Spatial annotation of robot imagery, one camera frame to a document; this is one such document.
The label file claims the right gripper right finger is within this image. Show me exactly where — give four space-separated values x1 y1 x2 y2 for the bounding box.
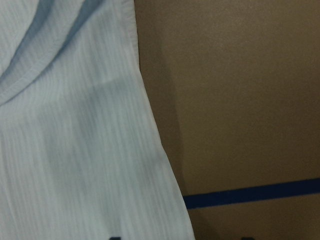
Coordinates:
241 236 255 240

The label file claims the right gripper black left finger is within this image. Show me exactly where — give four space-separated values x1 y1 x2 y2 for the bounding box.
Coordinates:
109 236 122 240

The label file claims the light blue button shirt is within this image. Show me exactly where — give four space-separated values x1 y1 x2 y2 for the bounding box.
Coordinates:
0 0 195 240

